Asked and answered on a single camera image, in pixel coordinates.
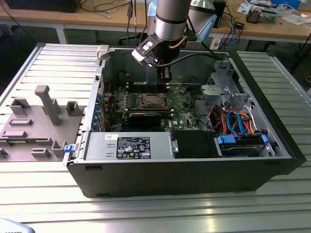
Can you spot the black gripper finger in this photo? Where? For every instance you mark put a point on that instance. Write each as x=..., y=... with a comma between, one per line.
x=161, y=75
x=168, y=76

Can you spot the thin metal locking lever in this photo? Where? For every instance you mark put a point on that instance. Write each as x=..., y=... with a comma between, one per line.
x=139, y=89

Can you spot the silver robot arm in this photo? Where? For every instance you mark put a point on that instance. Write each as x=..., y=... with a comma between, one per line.
x=170, y=24

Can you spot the copper CPU cooler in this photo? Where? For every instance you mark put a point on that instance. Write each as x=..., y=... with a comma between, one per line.
x=253, y=15

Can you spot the silver coin battery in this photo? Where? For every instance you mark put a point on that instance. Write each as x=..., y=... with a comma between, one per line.
x=182, y=90

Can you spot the green motherboard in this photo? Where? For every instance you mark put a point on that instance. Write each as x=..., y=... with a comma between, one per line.
x=179, y=114

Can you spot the silver metal drive cage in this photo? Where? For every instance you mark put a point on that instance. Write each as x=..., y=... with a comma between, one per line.
x=213, y=93

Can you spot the small white device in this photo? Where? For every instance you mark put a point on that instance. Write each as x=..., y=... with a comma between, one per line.
x=215, y=44

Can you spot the pale blue teach pendant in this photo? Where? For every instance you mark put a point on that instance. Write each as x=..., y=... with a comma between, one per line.
x=209, y=26

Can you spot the black graphics card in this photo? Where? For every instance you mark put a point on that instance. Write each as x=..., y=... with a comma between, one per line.
x=145, y=121

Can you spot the grey plastic case latch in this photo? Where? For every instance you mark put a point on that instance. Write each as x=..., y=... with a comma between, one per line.
x=102, y=52

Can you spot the black plastic shroud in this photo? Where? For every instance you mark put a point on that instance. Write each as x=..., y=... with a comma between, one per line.
x=192, y=144

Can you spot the small black box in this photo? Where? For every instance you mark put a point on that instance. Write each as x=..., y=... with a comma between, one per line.
x=239, y=25

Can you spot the hard disk in blue carrier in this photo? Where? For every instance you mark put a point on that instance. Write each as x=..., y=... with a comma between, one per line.
x=227, y=140

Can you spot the white paper sheet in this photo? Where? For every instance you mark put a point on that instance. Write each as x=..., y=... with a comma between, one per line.
x=295, y=19
x=244, y=8

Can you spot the grey power supply unit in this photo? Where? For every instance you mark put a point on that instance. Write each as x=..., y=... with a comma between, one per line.
x=102, y=145

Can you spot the black PC case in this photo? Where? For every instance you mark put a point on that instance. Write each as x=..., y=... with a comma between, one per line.
x=170, y=179

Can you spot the grey metal box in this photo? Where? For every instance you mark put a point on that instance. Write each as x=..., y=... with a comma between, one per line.
x=268, y=17

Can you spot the blue case latch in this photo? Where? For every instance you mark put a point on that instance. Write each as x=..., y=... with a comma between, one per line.
x=68, y=148

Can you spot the blue cardboard box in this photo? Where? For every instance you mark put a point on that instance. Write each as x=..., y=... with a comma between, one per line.
x=286, y=3

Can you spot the grey parts rack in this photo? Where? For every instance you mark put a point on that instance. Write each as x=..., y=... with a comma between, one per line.
x=36, y=121

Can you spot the large black box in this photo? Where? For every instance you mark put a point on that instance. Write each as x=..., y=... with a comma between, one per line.
x=41, y=6

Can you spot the white rounded device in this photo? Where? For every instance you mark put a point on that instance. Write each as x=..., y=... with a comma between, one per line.
x=12, y=227

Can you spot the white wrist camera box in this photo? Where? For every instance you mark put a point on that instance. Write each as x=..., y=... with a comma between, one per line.
x=145, y=47

